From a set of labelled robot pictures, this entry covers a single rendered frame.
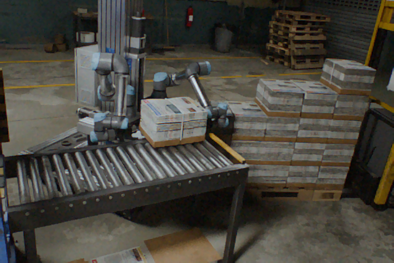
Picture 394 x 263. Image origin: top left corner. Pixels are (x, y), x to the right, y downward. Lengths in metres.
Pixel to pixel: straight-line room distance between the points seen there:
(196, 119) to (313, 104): 1.17
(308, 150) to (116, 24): 1.95
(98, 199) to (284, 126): 1.81
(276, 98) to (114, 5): 1.48
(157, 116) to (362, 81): 1.83
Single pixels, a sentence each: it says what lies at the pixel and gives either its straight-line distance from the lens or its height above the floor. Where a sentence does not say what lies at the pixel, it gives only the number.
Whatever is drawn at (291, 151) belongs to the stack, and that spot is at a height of 0.52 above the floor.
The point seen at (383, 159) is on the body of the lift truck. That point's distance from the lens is 3.86.
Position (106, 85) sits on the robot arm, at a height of 1.10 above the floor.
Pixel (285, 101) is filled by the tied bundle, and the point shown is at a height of 0.97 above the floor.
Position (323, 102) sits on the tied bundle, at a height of 0.98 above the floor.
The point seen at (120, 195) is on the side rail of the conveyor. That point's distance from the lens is 1.90.
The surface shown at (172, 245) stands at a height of 0.00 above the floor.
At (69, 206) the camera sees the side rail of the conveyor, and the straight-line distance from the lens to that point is 1.85.
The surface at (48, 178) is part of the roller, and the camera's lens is 2.03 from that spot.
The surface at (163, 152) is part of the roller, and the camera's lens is 2.28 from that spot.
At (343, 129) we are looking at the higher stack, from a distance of 3.36.
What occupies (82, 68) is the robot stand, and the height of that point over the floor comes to 1.08.
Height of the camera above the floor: 1.84
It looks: 21 degrees down
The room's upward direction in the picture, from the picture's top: 6 degrees clockwise
